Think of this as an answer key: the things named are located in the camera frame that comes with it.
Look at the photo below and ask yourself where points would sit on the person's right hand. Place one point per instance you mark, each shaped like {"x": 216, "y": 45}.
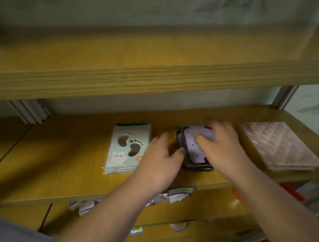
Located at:
{"x": 225, "y": 153}

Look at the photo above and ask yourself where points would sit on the blue yellow price label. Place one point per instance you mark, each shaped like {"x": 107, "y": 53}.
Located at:
{"x": 136, "y": 230}
{"x": 181, "y": 191}

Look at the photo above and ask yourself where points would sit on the person's left hand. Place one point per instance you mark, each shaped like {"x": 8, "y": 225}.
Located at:
{"x": 159, "y": 170}

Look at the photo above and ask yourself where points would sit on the white round cup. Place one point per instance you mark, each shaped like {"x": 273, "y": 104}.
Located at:
{"x": 178, "y": 226}

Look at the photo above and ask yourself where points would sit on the red plastic basket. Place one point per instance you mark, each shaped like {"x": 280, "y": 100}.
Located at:
{"x": 292, "y": 190}

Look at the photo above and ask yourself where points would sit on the wooden shelf board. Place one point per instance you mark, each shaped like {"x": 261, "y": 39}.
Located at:
{"x": 146, "y": 77}
{"x": 208, "y": 229}
{"x": 3, "y": 141}
{"x": 20, "y": 215}
{"x": 71, "y": 161}
{"x": 201, "y": 205}

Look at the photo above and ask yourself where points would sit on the person's left forearm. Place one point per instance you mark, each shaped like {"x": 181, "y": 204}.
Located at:
{"x": 101, "y": 224}

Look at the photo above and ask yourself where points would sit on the person's right forearm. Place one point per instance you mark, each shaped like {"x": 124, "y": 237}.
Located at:
{"x": 281, "y": 212}

